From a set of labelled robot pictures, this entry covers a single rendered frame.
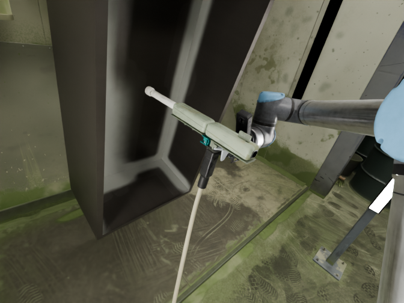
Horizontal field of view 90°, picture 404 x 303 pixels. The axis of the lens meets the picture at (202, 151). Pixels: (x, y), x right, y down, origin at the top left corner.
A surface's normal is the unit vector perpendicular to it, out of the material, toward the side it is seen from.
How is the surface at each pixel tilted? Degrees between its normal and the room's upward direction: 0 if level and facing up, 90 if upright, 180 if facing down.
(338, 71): 90
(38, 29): 90
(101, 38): 102
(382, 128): 84
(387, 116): 84
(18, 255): 0
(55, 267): 0
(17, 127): 57
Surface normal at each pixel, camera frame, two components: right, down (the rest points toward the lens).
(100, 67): 0.65, 0.62
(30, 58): 0.64, -0.07
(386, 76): -0.73, 0.23
